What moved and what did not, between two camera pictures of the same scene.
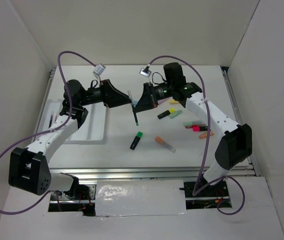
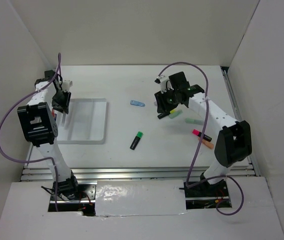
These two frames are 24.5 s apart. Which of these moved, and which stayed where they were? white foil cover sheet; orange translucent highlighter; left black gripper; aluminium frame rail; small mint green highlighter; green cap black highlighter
Moved: orange translucent highlighter; left black gripper
Stayed: green cap black highlighter; aluminium frame rail; small mint green highlighter; white foil cover sheet
